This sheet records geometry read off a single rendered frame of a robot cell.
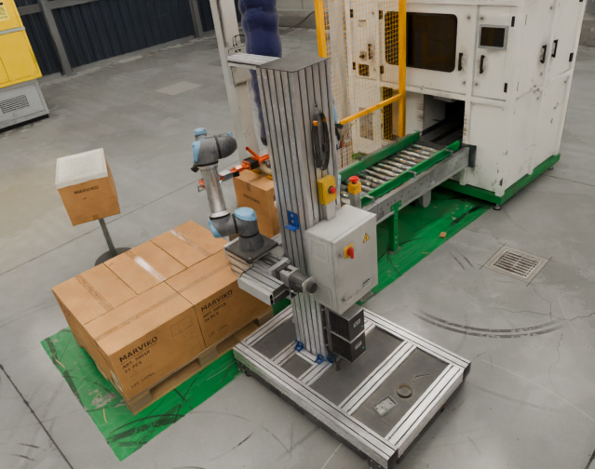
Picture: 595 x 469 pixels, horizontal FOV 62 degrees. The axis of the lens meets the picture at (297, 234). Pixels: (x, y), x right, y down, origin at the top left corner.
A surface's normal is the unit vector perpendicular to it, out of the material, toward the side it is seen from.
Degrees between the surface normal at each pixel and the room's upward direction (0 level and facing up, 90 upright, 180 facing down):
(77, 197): 90
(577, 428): 0
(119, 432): 0
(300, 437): 0
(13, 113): 90
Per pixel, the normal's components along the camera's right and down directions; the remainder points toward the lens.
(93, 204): 0.37, 0.46
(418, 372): -0.11, -0.84
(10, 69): 0.71, 0.31
